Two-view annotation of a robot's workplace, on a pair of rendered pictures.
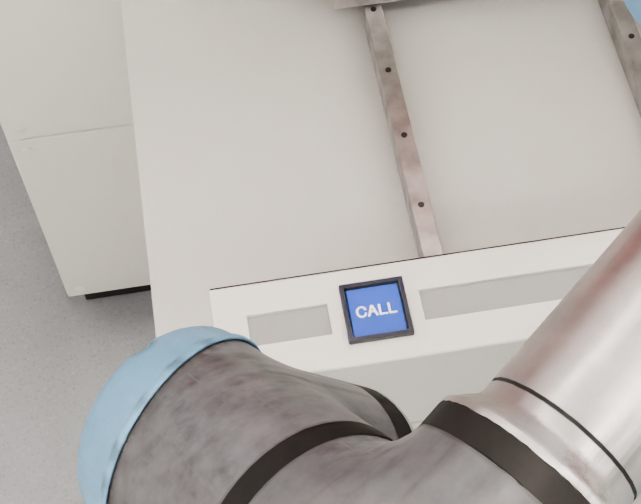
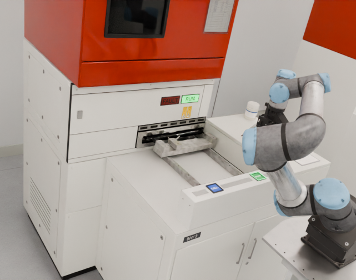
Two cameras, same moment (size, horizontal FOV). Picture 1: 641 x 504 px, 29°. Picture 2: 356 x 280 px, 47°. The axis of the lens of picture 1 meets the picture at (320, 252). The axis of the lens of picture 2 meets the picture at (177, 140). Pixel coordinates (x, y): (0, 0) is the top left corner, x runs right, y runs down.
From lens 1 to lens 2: 108 cm
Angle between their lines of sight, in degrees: 39
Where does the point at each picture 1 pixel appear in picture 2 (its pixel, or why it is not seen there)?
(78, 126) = (84, 207)
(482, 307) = (231, 186)
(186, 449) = (269, 129)
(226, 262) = (165, 201)
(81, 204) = (76, 236)
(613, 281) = (307, 104)
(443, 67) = (186, 166)
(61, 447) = not seen: outside the picture
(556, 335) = (305, 109)
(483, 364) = (235, 198)
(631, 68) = (221, 161)
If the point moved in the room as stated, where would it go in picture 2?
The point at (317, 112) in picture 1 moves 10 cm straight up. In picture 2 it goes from (166, 175) to (169, 158)
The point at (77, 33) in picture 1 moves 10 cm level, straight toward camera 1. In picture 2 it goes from (92, 176) to (104, 186)
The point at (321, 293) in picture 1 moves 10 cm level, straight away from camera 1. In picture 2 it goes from (202, 187) to (191, 174)
